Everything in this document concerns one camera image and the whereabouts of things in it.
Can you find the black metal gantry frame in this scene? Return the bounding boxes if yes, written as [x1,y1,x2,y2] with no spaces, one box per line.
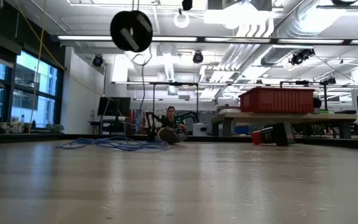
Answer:
[150,81,200,125]

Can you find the wooden workbench grey legs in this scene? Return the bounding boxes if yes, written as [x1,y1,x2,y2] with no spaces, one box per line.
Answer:
[211,109,358,139]

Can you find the blue box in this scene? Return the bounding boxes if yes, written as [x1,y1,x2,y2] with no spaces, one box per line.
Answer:
[234,124,250,135]

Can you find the black cord spool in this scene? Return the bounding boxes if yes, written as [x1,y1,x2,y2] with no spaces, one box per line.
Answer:
[109,9,154,54]

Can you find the red black power tool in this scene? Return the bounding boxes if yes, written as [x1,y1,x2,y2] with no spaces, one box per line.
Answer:
[251,121,295,147]

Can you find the white machine box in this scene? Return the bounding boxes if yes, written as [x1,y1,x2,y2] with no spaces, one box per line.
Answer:
[192,122,209,137]

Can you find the grey yellow work glove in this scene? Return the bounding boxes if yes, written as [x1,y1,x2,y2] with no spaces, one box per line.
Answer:
[156,125,188,145]

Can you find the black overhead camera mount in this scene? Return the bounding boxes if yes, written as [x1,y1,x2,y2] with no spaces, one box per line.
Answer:
[316,0,358,17]

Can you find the black ceiling camera cluster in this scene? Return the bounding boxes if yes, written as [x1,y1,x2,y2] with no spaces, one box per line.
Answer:
[289,48,316,66]

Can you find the red plastic bin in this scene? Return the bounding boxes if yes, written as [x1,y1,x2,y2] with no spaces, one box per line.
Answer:
[238,87,316,114]

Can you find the yellow hanging cable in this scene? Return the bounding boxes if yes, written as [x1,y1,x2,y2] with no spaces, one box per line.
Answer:
[13,0,68,134]

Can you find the green potted plant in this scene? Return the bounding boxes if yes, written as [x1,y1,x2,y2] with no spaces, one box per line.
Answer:
[48,123,65,134]

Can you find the white ring lamp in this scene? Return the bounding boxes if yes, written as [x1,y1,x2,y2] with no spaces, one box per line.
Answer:
[173,9,191,29]

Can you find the black overhead light bar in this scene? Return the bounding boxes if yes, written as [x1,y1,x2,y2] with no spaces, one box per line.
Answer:
[50,34,358,46]

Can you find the person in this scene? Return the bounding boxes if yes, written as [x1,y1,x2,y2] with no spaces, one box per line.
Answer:
[160,105,188,133]

